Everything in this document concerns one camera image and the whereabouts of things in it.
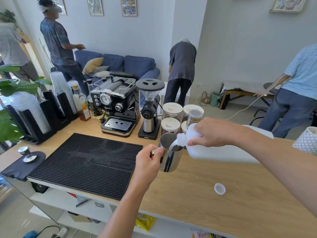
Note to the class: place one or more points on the green leafy plant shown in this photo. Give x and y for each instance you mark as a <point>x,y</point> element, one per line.
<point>14,86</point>

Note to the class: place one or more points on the black coffee grinder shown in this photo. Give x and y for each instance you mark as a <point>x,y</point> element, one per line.
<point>149,114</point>

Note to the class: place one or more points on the black floor bag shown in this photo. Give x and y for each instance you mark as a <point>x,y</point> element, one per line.
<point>225,101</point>

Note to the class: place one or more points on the stainless steel milk pitcher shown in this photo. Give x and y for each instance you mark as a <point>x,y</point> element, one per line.
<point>171,158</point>

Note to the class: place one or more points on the framed colourful picture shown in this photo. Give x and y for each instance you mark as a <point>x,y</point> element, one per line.
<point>129,6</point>

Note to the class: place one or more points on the black espresso machine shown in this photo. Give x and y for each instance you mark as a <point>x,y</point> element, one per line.
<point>116,101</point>

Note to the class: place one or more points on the green bag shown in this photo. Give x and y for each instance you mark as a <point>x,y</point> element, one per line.
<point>215,99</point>

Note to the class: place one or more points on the framed pale green picture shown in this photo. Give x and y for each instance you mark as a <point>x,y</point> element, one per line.
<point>95,6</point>

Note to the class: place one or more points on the grey cushion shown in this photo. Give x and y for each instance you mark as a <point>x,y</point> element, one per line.
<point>100,71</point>

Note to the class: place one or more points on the stack of clear cups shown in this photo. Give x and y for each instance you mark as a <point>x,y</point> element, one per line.
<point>62,89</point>

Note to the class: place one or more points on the white patterned cup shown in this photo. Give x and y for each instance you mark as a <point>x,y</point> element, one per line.
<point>307,143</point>

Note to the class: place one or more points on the white jug cap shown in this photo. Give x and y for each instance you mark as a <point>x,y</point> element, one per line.
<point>220,188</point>

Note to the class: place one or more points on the yellow snack packet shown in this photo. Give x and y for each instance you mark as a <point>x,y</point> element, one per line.
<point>144,221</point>

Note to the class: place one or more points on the light wooden framed picture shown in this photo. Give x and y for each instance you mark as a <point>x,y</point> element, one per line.
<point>288,4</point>

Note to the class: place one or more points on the white plastic milk jug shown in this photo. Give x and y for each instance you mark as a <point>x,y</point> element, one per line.
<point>223,153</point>

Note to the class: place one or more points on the person's left forearm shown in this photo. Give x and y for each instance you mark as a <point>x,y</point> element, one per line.
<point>123,213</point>

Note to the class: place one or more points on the white power strip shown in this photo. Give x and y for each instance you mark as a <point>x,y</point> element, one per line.
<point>61,233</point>

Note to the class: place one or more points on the black tamper mat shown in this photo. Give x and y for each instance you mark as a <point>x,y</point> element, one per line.
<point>14,168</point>

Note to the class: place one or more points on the white shelf counter wooden top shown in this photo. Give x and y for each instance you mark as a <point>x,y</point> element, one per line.
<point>223,210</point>

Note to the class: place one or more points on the black rubber bar mat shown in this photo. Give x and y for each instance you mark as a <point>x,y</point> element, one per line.
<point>86,163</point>

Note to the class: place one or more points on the tan handbag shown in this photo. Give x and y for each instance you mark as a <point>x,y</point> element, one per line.
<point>205,99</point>

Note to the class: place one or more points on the amber syrup bottle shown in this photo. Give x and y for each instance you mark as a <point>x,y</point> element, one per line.
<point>84,109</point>

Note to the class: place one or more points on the white headset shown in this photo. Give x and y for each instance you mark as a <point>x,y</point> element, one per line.
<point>184,40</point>
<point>49,8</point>

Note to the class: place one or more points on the steel shaker jar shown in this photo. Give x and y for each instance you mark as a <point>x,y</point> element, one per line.
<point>195,117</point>

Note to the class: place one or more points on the black cup holder rack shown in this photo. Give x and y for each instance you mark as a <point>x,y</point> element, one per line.
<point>59,121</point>

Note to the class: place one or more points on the stack of white lids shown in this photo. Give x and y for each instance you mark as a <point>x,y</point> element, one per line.
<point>29,109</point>

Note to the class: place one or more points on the person's left hand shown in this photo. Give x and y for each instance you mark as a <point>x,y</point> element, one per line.
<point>147,168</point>

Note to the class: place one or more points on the yellow cushion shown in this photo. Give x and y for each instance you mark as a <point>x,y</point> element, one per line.
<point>92,66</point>

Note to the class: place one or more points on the person's right forearm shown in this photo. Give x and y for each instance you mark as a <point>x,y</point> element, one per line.
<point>284,158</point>

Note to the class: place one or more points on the person's right hand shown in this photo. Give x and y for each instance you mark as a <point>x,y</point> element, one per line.
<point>218,132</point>

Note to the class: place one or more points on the blue sofa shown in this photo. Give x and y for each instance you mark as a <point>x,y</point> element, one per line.
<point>138,65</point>

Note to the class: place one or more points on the wooden bench white cushion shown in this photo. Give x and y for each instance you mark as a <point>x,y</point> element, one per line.
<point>242,85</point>

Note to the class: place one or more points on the framed sketch picture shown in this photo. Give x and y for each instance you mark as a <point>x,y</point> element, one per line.
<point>60,4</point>

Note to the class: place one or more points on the pink and yellow packet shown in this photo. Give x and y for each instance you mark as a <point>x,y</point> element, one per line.
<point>205,235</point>

